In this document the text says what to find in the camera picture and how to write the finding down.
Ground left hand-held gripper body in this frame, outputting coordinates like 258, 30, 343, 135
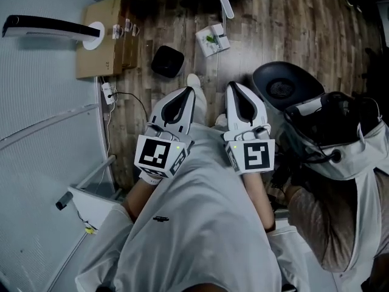
133, 122, 195, 180

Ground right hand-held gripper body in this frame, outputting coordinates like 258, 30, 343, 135
223, 123, 276, 176

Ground black round bin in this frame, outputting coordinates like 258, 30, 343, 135
151, 45, 185, 79

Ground person's right forearm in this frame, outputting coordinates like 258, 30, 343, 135
242, 172, 277, 234

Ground person's left forearm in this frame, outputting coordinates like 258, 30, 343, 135
122, 177, 160, 224

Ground person's pale trousers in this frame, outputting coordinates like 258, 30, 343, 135
188, 84, 208, 128

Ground white wristband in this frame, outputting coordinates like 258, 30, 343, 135
139, 171, 162, 186

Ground black office chair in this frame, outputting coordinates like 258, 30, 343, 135
252, 61, 326, 115

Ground white power strip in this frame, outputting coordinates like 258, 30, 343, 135
101, 82, 118, 105

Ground brown cardboard box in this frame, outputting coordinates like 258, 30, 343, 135
121, 0, 134, 70
75, 0, 127, 80
130, 0, 143, 69

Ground person's white t-shirt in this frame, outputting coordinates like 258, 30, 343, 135
74, 122, 314, 292

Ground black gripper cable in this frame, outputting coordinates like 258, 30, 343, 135
269, 150, 294, 196

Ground black power cable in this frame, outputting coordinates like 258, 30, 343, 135
112, 91, 149, 122

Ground white power cable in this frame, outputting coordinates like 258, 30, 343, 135
102, 102, 118, 191

